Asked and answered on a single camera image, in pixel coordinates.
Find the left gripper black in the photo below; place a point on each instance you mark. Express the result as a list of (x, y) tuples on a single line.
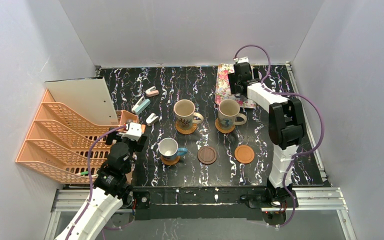
[(125, 139)]

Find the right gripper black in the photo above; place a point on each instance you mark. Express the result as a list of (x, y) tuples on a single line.
[(235, 86)]

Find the floral tray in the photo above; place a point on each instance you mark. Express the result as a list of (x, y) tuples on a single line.
[(223, 90)]

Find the tall beige mug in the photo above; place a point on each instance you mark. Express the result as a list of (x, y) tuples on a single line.
[(229, 113)]

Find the blue mug white inside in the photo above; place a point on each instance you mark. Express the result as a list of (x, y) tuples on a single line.
[(170, 150)]

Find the light wooden coaster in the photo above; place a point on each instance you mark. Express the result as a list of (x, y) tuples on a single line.
[(170, 162), (244, 154)]

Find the woven rattan coaster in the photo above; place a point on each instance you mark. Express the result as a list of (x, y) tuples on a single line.
[(185, 131), (221, 129)]

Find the dark walnut wooden coaster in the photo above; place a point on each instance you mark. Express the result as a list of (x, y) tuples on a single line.
[(207, 155)]

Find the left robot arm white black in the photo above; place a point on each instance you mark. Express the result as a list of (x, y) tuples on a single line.
[(110, 188)]

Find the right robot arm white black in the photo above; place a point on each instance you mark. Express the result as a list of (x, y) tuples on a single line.
[(286, 127)]

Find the blue white stapler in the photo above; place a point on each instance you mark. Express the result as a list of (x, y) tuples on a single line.
[(140, 105)]

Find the pink mini stapler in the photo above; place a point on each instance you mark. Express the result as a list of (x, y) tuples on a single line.
[(152, 91)]

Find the orange mesh file rack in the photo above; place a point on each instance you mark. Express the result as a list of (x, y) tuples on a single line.
[(58, 141)]

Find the white folder board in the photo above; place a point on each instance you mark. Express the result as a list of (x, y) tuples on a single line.
[(88, 97)]

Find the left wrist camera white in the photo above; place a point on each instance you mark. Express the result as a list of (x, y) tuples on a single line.
[(134, 131)]

